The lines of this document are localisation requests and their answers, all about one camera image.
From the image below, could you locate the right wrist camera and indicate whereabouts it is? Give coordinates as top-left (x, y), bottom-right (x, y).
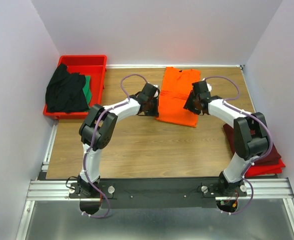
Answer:
top-left (207, 84), bottom-right (212, 92)

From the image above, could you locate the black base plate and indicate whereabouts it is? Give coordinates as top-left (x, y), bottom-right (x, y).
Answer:
top-left (69, 177), bottom-right (248, 212)

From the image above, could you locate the orange t-shirt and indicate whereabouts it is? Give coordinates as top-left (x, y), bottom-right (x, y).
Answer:
top-left (156, 67), bottom-right (201, 128)

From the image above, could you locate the aluminium frame rail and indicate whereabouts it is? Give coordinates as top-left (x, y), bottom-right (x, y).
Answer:
top-left (17, 65), bottom-right (294, 240)

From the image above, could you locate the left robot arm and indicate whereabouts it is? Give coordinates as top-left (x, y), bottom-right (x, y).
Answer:
top-left (77, 83), bottom-right (160, 196)

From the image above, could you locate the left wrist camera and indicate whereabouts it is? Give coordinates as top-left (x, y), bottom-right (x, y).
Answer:
top-left (154, 85), bottom-right (160, 98)

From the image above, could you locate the green t-shirt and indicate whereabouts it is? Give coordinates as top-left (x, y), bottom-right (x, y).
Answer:
top-left (83, 75), bottom-right (92, 105)

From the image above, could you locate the black t-shirt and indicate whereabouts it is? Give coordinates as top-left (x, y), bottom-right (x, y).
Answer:
top-left (45, 63), bottom-right (89, 114)

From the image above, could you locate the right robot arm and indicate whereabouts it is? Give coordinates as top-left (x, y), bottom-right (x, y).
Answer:
top-left (184, 80), bottom-right (273, 196)

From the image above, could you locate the red plastic bin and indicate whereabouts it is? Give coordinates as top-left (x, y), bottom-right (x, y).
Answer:
top-left (43, 55), bottom-right (107, 120)

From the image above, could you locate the folded maroon t-shirt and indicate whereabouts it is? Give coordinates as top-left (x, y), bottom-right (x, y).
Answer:
top-left (223, 124), bottom-right (284, 168)

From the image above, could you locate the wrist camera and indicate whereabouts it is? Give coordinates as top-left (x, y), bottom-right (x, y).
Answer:
top-left (154, 85), bottom-right (160, 98)
top-left (207, 84), bottom-right (212, 92)

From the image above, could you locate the folded red t-shirt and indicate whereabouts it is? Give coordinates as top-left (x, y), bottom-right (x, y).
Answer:
top-left (245, 159), bottom-right (286, 178)

